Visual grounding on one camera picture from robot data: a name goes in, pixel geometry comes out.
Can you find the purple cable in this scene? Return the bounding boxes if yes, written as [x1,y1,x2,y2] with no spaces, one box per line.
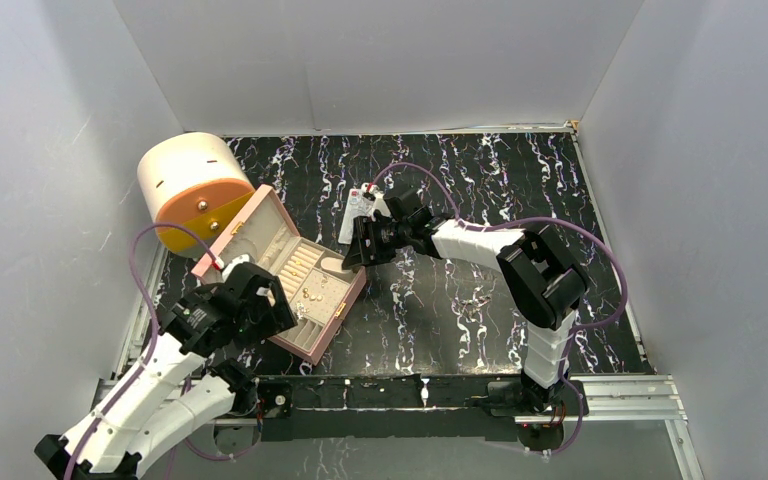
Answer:
[62,222,226,480]
[364,162,629,455]

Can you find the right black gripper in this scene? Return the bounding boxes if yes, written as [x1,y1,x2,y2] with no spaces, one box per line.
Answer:
[341,216,411,270]

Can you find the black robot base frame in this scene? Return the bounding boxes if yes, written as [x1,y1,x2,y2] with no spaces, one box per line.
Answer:
[191,372,591,453]

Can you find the white orange cylindrical drawer box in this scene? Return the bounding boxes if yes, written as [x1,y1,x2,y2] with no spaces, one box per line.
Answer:
[137,132,255,244]

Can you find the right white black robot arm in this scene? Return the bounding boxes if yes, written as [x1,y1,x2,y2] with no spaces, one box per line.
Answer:
[339,186,591,414]

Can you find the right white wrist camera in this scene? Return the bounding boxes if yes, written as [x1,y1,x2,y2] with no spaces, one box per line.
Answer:
[357,183,391,218]

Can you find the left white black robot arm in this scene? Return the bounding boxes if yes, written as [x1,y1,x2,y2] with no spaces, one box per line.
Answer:
[34,262,297,479]

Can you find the clear packaged necklace card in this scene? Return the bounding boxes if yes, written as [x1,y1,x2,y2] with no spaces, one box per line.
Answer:
[337,186,361,245]

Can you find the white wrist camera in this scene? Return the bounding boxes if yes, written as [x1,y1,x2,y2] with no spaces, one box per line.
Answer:
[221,254,252,281]
[357,183,391,218]

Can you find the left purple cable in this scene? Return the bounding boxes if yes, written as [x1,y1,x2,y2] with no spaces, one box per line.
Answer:
[62,222,226,480]

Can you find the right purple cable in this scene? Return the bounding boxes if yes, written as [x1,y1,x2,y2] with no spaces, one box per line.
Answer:
[364,162,629,455]

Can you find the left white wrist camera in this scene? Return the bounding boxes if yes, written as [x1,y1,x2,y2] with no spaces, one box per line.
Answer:
[221,254,252,281]

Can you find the pink open jewelry box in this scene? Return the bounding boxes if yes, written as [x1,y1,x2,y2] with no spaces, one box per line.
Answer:
[211,185,367,365]

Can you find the silver jewelry in box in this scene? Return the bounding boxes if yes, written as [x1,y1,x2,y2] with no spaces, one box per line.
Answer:
[295,302,310,318]

